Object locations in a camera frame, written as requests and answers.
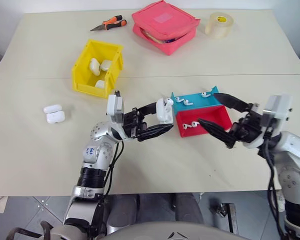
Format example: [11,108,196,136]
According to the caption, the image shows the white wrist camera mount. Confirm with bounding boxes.
[262,94,293,131]
[106,91,126,124]

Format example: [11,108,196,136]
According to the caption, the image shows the blue plastic tray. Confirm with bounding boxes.
[170,85,225,116]

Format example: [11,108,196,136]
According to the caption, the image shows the clear tape roll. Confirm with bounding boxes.
[204,11,234,40]

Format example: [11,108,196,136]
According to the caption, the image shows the pink fabric pouch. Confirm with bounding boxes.
[131,0,201,56]

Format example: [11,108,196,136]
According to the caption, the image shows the metal floor bracket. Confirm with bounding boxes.
[209,202,238,235]

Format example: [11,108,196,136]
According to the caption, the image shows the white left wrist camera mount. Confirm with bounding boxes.
[106,91,126,124]

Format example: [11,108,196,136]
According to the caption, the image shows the dark strap loop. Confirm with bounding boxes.
[6,219,54,240]

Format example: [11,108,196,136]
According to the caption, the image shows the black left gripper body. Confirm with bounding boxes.
[122,107,149,140]

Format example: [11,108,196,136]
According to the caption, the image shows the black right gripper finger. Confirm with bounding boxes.
[197,118,237,150]
[213,92,256,113]

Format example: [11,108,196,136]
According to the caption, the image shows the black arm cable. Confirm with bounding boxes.
[88,141,125,238]
[258,136,288,238]

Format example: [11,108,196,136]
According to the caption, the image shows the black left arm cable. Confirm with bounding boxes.
[88,141,125,238]

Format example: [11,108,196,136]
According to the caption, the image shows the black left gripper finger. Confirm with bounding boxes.
[136,122,175,143]
[137,101,158,117]

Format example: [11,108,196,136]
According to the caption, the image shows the yellow plastic bin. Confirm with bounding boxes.
[71,38,125,99]

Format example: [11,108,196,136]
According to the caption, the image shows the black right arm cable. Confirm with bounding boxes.
[258,136,288,238]

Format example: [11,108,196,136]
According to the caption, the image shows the orange black pliers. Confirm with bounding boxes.
[89,14,128,32]

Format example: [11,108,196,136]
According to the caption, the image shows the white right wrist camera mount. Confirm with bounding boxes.
[262,94,293,131]

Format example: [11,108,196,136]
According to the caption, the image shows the red plastic tray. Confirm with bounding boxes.
[175,104,233,138]

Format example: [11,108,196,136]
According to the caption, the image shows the grey robot torso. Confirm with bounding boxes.
[99,221,251,240]

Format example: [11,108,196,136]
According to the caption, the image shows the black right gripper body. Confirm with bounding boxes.
[231,103,273,149]

